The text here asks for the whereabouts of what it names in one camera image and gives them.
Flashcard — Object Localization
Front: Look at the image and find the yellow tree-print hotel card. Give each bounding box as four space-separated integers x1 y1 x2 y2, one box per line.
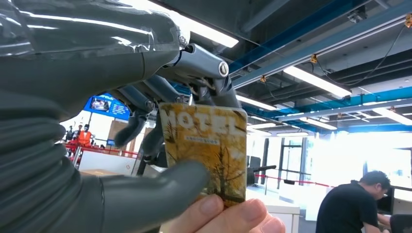
158 102 248 208

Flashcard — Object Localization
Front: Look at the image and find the black bar-shaped fixture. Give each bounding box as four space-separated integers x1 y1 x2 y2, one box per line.
246 157 277 186

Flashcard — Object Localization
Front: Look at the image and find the blue wall screen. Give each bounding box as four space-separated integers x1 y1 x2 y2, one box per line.
84 93 131 121

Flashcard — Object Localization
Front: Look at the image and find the red barrier rail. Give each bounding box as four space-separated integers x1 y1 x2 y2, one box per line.
64 143 139 159

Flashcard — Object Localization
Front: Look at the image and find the person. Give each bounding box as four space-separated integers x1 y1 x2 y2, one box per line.
315 170 392 233
78 123 95 147

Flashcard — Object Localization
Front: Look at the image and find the red barrier rope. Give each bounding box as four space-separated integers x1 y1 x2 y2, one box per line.
254 173 335 188

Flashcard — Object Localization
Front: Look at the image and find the long ceiling light panel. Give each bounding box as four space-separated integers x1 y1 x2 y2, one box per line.
283 66 352 99
119 0 240 48
373 107 412 126
299 117 338 131
236 95 277 112

